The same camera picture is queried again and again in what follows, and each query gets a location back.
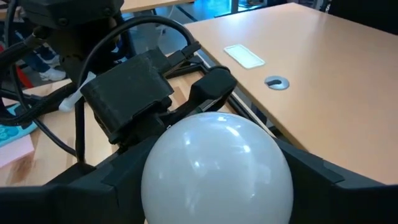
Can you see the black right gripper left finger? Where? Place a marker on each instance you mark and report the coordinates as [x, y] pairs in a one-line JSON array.
[[77, 202]]

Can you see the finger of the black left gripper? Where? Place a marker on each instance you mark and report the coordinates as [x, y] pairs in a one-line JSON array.
[[214, 87]]

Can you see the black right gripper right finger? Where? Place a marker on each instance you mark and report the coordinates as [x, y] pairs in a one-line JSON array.
[[335, 205]]

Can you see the white lightbulb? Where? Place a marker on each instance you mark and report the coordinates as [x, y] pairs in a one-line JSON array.
[[217, 171]]

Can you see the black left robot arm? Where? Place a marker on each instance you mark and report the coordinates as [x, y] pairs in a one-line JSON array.
[[77, 12]]

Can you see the white rectangular desk plate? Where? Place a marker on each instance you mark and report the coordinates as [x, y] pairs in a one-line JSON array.
[[244, 56]]

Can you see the pink sticky note pad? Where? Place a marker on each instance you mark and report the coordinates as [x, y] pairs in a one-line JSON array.
[[15, 152]]

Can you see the teal calculator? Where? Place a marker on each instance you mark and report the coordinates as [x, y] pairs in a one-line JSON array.
[[12, 133]]

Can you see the light wood desk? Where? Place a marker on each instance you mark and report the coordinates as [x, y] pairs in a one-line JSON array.
[[326, 109]]

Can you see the light wood table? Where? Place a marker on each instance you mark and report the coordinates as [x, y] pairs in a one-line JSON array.
[[149, 4]]

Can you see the person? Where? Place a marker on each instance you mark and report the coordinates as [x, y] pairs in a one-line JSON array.
[[53, 74]]

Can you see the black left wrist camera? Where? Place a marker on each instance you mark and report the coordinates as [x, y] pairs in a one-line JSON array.
[[124, 90]]

